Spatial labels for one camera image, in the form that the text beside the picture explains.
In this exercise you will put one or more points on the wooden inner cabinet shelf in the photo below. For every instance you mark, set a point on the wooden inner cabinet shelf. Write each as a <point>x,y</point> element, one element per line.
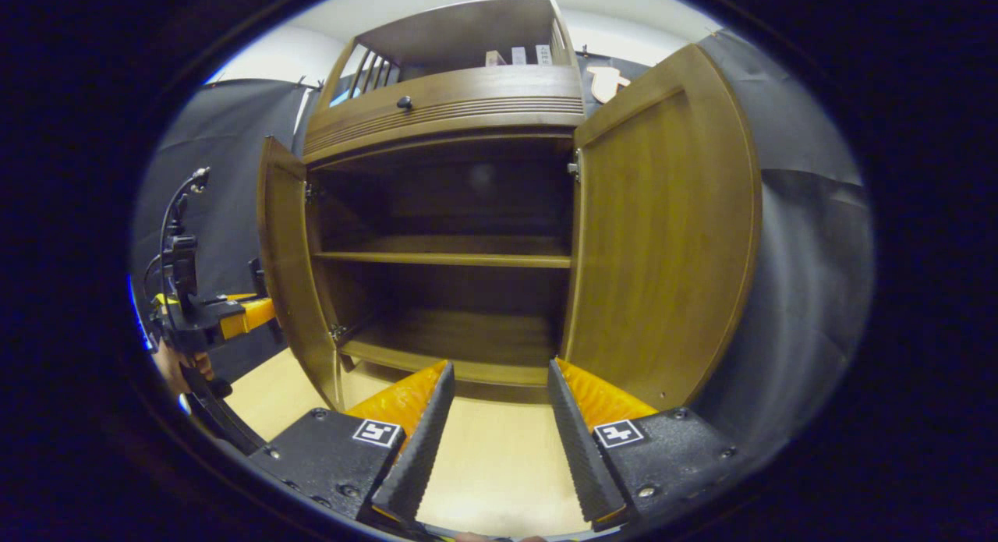
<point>444,259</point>

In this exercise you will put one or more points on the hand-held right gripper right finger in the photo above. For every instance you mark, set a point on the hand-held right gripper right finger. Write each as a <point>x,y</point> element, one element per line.
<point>581,448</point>

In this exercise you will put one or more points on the white book with dark print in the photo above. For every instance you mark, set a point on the white book with dark print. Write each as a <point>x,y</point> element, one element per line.
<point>543,54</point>

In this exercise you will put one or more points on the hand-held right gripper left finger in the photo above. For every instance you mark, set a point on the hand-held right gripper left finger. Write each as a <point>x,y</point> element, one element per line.
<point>417,448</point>

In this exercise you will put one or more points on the thin white book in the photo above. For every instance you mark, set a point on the thin white book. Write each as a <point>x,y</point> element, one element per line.
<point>518,56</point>

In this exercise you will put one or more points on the wooden shoe cabinet door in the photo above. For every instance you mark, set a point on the wooden shoe cabinet door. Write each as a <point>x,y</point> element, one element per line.
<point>663,238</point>
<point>284,253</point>

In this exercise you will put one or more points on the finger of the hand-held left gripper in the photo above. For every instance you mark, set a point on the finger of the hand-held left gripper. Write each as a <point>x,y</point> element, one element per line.
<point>253,316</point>

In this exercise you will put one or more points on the wooden double-door shoe cabinet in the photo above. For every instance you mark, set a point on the wooden double-door shoe cabinet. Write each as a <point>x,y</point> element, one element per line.
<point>452,339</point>

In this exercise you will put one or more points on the black round drawer knob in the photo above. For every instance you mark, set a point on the black round drawer knob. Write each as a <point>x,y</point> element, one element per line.
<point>404,103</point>

